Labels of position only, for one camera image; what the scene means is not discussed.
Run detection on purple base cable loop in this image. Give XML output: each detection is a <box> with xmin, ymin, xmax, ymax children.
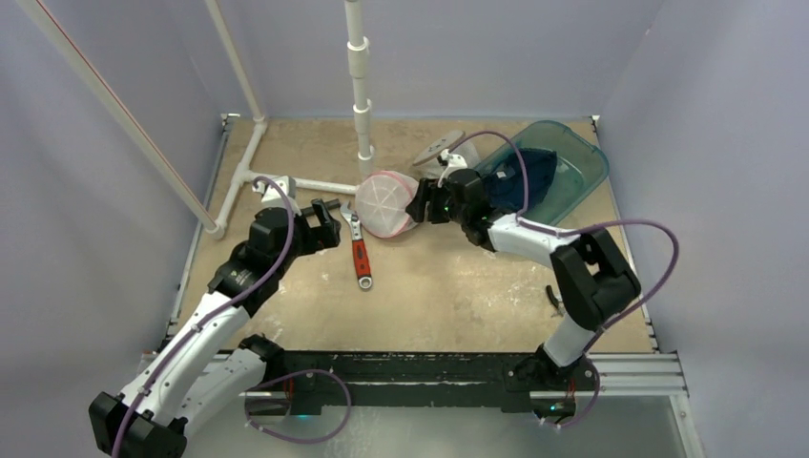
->
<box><xmin>243</xmin><ymin>368</ymin><xmax>353</xmax><ymax>445</ymax></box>

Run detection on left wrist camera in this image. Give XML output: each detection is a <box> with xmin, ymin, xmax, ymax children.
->
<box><xmin>252</xmin><ymin>176</ymin><xmax>300</xmax><ymax>214</ymax></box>

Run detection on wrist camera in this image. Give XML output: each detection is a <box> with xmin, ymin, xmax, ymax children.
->
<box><xmin>252</xmin><ymin>176</ymin><xmax>300</xmax><ymax>214</ymax></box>
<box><xmin>437</xmin><ymin>149</ymin><xmax>468</xmax><ymax>187</ymax></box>

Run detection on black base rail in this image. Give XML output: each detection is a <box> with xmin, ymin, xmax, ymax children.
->
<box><xmin>246</xmin><ymin>350</ymin><xmax>576</xmax><ymax>415</ymax></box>

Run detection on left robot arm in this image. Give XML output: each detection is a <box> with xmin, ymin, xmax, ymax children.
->
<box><xmin>89</xmin><ymin>199</ymin><xmax>341</xmax><ymax>457</ymax></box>

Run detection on dark blue garment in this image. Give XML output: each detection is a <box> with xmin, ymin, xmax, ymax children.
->
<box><xmin>476</xmin><ymin>148</ymin><xmax>558</xmax><ymax>212</ymax></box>

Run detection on pink-trimmed mesh laundry bag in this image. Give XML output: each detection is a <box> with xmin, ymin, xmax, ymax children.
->
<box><xmin>353</xmin><ymin>171</ymin><xmax>419</xmax><ymax>239</ymax></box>

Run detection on black pliers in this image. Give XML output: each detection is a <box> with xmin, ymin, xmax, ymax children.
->
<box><xmin>545</xmin><ymin>284</ymin><xmax>565</xmax><ymax>317</ymax></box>

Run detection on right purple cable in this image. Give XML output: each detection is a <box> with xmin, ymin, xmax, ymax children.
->
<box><xmin>445</xmin><ymin>130</ymin><xmax>680</xmax><ymax>355</ymax></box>

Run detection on red-handled adjustable wrench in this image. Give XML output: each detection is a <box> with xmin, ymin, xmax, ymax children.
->
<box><xmin>340</xmin><ymin>201</ymin><xmax>373</xmax><ymax>291</ymax></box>

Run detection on teal plastic bin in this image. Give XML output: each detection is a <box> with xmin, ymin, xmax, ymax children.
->
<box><xmin>475</xmin><ymin>120</ymin><xmax>609</xmax><ymax>225</ymax></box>

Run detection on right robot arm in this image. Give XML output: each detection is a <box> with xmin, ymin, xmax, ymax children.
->
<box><xmin>405</xmin><ymin>169</ymin><xmax>641</xmax><ymax>388</ymax></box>

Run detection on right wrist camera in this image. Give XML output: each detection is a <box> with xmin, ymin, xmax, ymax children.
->
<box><xmin>437</xmin><ymin>149</ymin><xmax>468</xmax><ymax>187</ymax></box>

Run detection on white PVC pipe frame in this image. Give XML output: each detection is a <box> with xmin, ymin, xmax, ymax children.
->
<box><xmin>17</xmin><ymin>1</ymin><xmax>375</xmax><ymax>239</ymax></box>

